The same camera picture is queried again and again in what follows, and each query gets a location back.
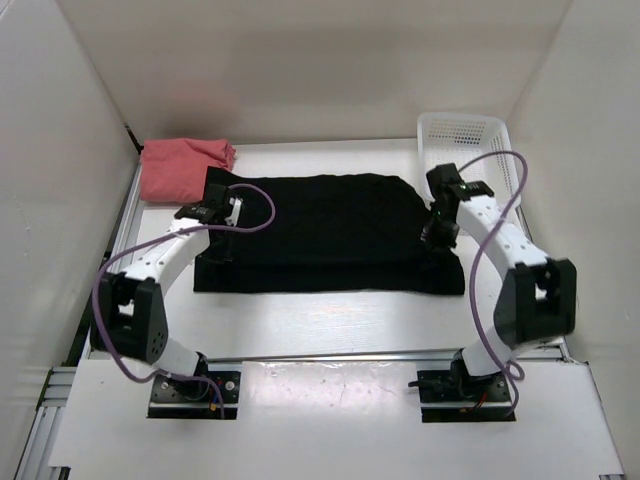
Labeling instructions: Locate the white plastic laundry basket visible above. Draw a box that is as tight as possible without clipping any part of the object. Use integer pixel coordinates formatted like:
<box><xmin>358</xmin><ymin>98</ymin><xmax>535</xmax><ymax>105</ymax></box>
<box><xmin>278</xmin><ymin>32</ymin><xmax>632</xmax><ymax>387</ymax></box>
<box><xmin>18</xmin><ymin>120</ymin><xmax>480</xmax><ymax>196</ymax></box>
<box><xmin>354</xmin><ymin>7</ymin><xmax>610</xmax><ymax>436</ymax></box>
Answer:
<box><xmin>417</xmin><ymin>112</ymin><xmax>519</xmax><ymax>206</ymax></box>

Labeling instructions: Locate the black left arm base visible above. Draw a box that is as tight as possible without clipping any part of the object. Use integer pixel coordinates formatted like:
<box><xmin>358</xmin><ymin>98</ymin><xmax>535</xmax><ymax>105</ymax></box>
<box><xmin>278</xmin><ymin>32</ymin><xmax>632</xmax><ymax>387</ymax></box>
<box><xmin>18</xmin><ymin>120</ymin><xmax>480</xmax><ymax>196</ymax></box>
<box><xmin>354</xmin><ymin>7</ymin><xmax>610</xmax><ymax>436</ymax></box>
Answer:
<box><xmin>147</xmin><ymin>363</ymin><xmax>242</xmax><ymax>420</ymax></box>

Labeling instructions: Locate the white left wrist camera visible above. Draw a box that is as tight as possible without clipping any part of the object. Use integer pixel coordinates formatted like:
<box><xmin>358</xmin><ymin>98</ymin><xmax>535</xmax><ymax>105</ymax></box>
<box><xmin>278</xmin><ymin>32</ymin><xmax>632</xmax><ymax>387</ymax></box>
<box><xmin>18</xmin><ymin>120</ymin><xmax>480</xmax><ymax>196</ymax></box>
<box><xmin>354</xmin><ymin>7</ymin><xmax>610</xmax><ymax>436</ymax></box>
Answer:
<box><xmin>225</xmin><ymin>197</ymin><xmax>243</xmax><ymax>227</ymax></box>

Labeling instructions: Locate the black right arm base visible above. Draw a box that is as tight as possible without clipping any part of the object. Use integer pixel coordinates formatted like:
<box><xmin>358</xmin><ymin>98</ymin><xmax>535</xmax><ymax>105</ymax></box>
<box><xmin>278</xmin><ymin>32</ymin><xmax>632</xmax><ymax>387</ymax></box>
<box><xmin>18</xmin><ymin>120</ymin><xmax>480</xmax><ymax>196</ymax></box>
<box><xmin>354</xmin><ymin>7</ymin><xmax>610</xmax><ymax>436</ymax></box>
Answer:
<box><xmin>408</xmin><ymin>359</ymin><xmax>516</xmax><ymax>423</ymax></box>

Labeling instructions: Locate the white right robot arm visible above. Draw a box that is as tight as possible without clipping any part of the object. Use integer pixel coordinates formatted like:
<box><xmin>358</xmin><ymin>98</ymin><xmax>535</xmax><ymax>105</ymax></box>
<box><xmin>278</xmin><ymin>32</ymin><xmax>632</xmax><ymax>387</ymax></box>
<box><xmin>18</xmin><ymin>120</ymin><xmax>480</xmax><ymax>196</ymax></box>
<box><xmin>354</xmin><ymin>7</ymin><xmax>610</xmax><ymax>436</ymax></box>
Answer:
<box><xmin>423</xmin><ymin>163</ymin><xmax>577</xmax><ymax>400</ymax></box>

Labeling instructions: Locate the pink t shirt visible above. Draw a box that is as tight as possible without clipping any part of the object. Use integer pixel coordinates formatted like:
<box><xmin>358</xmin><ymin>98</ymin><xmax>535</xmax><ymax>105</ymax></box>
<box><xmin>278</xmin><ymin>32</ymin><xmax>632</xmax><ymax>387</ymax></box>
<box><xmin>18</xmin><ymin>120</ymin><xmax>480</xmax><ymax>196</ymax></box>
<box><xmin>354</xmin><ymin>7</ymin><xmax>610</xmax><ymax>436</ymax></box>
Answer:
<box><xmin>139</xmin><ymin>138</ymin><xmax>236</xmax><ymax>204</ymax></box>

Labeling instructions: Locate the aluminium left frame profile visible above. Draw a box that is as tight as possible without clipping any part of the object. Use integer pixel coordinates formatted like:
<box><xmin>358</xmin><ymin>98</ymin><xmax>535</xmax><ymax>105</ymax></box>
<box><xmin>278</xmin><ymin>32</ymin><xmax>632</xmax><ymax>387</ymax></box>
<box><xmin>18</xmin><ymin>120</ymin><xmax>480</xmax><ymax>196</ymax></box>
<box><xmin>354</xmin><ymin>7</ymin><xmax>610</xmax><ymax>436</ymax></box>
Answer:
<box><xmin>14</xmin><ymin>144</ymin><xmax>154</xmax><ymax>480</ymax></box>

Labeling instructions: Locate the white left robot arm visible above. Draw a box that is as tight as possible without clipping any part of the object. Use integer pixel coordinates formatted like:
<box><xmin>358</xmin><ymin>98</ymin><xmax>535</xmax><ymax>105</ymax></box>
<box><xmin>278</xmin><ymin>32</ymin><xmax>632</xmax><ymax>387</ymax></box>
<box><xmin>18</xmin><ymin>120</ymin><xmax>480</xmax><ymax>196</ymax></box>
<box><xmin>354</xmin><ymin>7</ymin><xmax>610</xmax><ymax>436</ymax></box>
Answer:
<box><xmin>97</xmin><ymin>185</ymin><xmax>242</xmax><ymax>400</ymax></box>

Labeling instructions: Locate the black t shirt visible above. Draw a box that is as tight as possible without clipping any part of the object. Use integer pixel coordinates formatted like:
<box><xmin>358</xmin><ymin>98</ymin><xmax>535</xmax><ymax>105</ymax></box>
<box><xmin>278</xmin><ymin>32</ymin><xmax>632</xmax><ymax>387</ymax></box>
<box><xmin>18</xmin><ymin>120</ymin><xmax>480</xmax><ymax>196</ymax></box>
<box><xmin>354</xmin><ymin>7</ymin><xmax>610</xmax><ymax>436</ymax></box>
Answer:
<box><xmin>193</xmin><ymin>169</ymin><xmax>465</xmax><ymax>296</ymax></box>

